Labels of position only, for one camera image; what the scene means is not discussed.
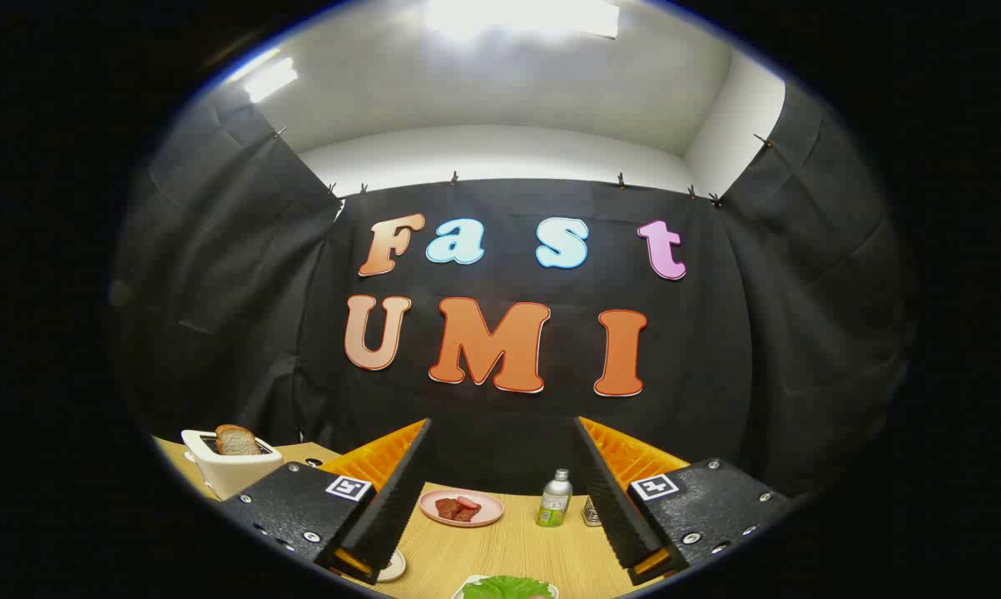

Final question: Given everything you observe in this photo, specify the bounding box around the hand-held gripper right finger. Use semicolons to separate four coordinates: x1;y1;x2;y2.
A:
572;416;792;586

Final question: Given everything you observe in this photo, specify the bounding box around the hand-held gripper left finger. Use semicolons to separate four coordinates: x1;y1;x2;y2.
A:
217;418;433;586

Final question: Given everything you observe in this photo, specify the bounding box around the green lettuce leaf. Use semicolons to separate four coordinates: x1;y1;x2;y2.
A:
463;576;551;599

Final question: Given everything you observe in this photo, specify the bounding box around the white bread slice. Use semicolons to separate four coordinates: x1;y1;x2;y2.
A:
216;424;261;457

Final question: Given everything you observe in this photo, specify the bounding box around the silver bottle with green label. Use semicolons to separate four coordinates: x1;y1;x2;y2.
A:
537;468;573;528

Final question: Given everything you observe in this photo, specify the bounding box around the pink plate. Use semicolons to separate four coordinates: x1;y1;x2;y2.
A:
419;488;505;528

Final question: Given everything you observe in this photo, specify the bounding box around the large white round plate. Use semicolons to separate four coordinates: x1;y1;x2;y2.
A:
453;574;561;599

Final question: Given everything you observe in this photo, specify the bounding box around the cream white toaster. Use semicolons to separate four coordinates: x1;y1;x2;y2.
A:
181;428;285;500

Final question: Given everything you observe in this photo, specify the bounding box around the ceiling light panel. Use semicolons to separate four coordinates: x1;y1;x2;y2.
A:
242;57;300;104

